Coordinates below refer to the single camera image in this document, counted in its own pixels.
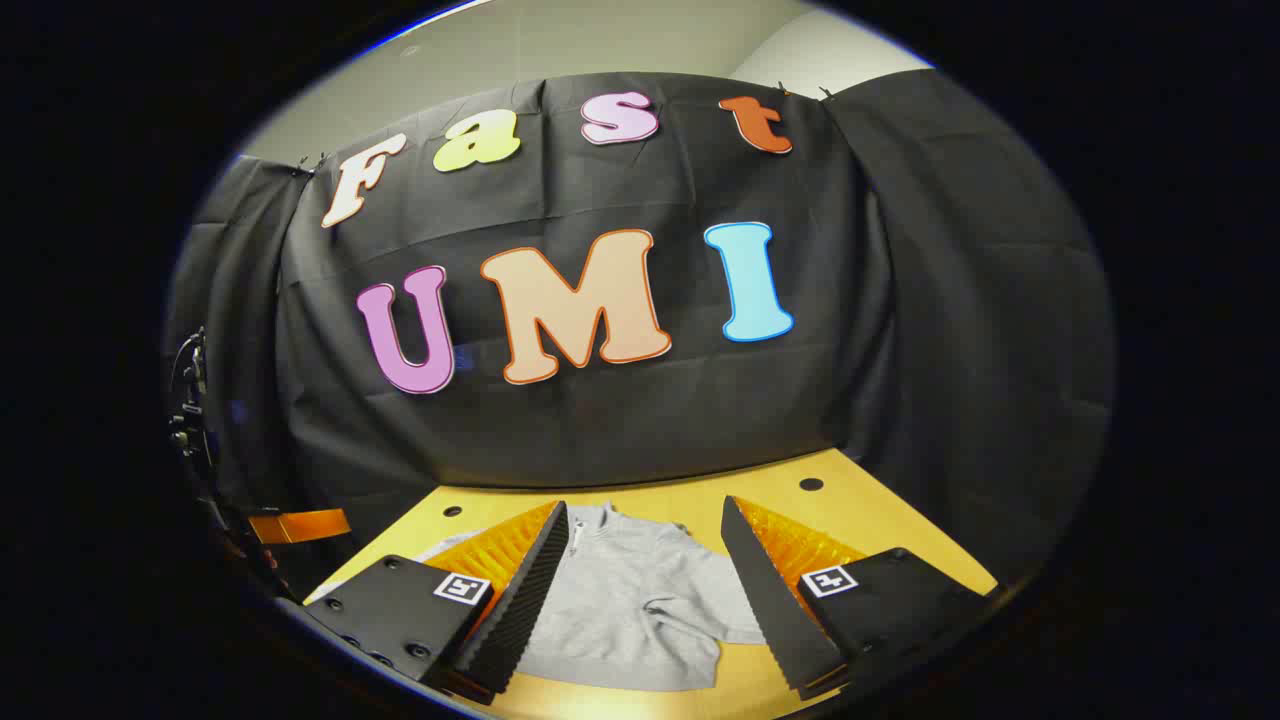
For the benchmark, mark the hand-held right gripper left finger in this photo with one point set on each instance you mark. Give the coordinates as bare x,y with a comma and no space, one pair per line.
520,600

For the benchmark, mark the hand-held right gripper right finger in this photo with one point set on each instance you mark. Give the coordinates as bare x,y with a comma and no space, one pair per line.
765,590

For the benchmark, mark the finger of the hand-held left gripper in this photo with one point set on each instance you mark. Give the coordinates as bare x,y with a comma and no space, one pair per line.
300,525

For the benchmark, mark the black backdrop cloth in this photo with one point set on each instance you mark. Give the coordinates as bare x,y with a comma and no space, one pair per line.
700,410

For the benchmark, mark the grey zip sweatshirt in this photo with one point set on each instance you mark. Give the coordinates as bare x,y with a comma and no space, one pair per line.
640,600

